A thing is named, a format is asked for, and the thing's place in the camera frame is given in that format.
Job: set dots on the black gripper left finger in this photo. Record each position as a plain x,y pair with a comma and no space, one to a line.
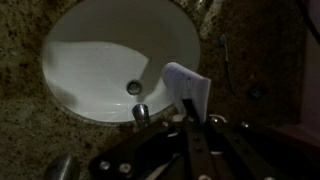
156,150

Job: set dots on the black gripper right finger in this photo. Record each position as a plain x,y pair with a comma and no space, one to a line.
260,153

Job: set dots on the chrome faucet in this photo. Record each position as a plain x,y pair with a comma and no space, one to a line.
141,115

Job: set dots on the white oval sink basin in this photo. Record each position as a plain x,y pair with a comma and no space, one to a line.
100,66

